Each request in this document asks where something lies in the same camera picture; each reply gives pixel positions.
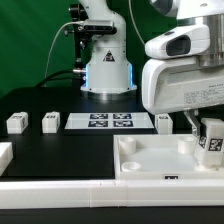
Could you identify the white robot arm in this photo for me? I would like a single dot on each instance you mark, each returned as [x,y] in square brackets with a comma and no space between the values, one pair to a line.
[108,71]

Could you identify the white left fence block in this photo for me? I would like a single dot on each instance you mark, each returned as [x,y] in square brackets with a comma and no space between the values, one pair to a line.
[6,155]

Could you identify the white sheet with markers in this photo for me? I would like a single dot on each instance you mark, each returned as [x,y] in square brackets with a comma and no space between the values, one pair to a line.
[109,121]

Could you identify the white front fence bar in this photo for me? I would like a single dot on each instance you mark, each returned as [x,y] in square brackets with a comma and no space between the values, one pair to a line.
[111,193]

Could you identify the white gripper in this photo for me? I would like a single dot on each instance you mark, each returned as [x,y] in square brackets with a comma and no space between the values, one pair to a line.
[181,85]

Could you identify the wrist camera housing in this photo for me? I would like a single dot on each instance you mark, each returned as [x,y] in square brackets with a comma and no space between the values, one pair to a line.
[181,41]

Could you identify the white square table top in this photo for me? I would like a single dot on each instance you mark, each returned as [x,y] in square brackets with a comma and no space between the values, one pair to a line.
[159,157]

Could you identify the black camera on mount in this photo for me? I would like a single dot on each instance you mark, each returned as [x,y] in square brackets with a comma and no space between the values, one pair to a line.
[99,27]

